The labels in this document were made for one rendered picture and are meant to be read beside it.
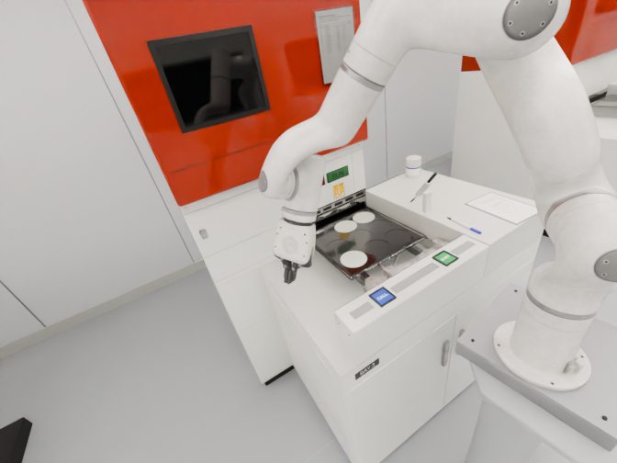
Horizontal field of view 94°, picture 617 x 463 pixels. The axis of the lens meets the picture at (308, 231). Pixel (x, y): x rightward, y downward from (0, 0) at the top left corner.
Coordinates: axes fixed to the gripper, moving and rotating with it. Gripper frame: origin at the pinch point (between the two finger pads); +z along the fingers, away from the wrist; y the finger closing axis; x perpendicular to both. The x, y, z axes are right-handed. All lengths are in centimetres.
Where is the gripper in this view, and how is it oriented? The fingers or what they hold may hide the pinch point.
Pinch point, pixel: (289, 275)
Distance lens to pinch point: 77.3
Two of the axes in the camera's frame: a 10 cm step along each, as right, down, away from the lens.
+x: 4.2, -2.1, 8.8
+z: -1.6, 9.4, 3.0
